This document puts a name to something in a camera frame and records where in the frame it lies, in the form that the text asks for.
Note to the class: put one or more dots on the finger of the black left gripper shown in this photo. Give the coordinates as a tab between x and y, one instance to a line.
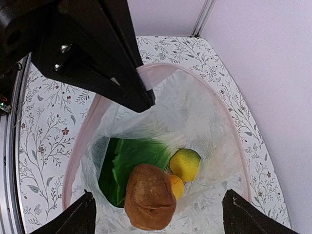
90	55
119	16

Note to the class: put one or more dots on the orange yellow mango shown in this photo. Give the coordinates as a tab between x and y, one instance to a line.
177	186

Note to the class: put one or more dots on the green white bok choy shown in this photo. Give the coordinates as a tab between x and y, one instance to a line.
121	157

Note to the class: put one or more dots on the clear zip top bag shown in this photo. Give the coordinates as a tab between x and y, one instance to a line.
188	114

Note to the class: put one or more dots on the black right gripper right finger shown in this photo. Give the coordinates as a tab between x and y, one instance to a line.
241	217

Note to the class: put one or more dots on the brown potato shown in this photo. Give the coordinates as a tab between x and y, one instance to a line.
149	200

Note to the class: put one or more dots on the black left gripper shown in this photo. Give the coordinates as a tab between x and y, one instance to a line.
29	26

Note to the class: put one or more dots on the yellow round lemon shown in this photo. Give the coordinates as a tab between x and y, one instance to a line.
185	164

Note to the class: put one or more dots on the floral patterned table mat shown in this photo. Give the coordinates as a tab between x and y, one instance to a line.
53	112

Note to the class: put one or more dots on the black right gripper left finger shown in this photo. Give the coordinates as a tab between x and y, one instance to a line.
78	218

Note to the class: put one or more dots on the left aluminium corner post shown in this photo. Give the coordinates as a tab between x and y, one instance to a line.
203	17

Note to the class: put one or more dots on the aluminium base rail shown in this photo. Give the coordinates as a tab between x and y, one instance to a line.
11	210

